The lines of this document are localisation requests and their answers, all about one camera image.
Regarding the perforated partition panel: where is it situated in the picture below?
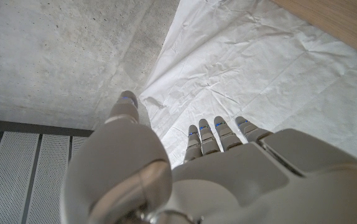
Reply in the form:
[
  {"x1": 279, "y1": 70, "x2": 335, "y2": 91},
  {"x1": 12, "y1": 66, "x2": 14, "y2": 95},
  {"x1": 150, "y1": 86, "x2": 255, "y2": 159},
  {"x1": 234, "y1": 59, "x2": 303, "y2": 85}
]
[{"x1": 0, "y1": 118, "x2": 94, "y2": 224}]

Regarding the white backdrop cloth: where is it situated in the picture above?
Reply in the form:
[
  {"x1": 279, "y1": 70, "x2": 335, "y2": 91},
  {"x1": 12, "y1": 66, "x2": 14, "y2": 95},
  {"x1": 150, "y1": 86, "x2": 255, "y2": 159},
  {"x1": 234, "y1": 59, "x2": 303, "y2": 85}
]
[{"x1": 137, "y1": 0, "x2": 357, "y2": 172}]

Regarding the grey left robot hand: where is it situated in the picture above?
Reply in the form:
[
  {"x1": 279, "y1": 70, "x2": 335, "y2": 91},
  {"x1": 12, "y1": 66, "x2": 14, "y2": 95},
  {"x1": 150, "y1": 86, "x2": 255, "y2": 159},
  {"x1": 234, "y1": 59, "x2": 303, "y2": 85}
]
[{"x1": 60, "y1": 90, "x2": 357, "y2": 224}]

